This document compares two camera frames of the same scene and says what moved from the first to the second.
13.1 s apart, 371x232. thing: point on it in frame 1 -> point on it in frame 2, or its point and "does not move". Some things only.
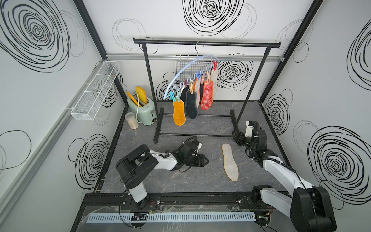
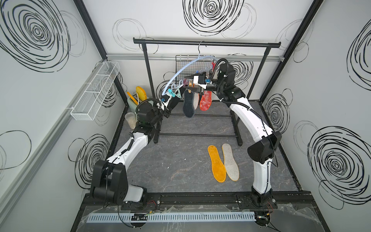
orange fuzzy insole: [179, 115] -> [219, 167]
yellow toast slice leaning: [134, 99] does not move
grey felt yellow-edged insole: [230, 164] does not move
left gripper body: [185, 159] -> [166, 113]
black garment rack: [158, 136] does not move
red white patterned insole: [207, 97] does not move
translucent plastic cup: [130, 117] does not move
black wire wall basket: [182, 61] does not move
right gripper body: [243, 140] -> [214, 87]
